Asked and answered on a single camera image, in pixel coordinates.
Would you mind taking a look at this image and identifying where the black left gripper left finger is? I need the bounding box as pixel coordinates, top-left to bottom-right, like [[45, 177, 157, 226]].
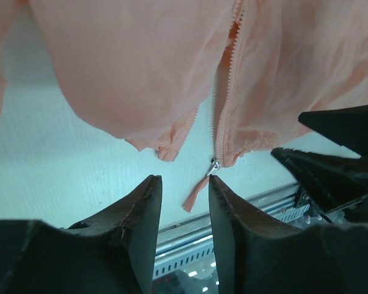
[[0, 175, 163, 293]]

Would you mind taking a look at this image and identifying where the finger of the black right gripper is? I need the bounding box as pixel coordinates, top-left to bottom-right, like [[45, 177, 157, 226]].
[[271, 148, 368, 214], [298, 105, 368, 156]]

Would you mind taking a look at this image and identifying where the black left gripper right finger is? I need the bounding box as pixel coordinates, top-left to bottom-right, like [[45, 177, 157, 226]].
[[209, 176, 368, 293]]

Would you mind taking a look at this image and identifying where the slotted grey cable duct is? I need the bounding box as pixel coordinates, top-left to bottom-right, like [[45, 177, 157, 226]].
[[152, 235, 214, 280]]

